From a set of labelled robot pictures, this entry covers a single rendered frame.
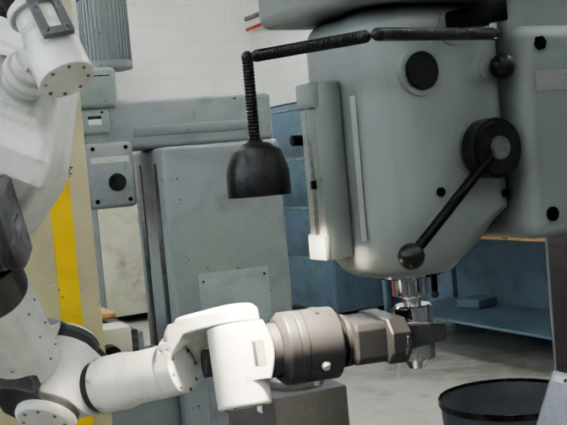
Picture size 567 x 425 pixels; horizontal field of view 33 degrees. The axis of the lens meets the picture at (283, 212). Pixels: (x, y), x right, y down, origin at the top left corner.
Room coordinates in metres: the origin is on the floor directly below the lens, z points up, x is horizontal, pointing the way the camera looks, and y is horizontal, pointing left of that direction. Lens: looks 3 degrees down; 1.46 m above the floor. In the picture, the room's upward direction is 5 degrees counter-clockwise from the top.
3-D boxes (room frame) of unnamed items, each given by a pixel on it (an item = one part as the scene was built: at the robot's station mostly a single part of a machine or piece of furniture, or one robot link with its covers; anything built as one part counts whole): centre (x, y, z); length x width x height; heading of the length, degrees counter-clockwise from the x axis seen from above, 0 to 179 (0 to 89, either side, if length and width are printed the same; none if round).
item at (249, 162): (1.07, 0.02, 1.46); 0.07 x 0.07 x 0.06
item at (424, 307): (1.19, -0.15, 1.26); 0.05 x 0.05 x 0.01
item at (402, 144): (1.19, -0.16, 1.47); 0.21 x 0.19 x 0.32; 27
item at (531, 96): (1.28, -0.33, 1.47); 0.24 x 0.19 x 0.26; 27
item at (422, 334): (1.16, -0.16, 1.23); 0.06 x 0.02 x 0.03; 107
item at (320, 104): (1.14, -0.05, 1.45); 0.04 x 0.04 x 0.21; 27
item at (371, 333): (1.17, -0.06, 1.23); 0.13 x 0.12 x 0.10; 17
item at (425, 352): (1.19, -0.15, 1.23); 0.05 x 0.05 x 0.06
